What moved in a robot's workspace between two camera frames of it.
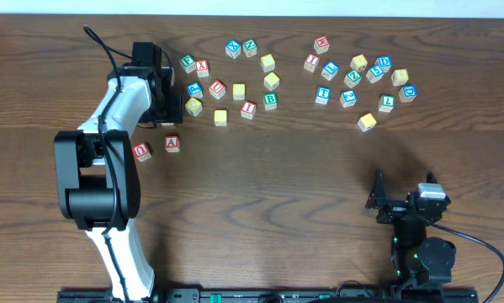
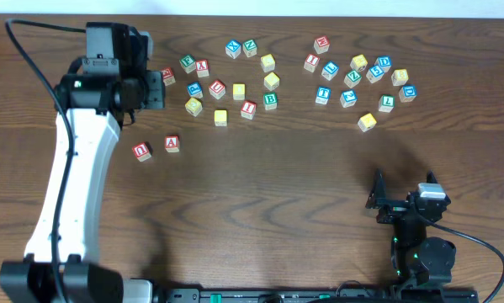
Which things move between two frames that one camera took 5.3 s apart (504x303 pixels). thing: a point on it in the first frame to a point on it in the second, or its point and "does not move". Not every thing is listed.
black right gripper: (395, 203) does not move
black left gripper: (174, 108) to (155, 89)
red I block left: (248, 109) does not move
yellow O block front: (220, 118) does not move
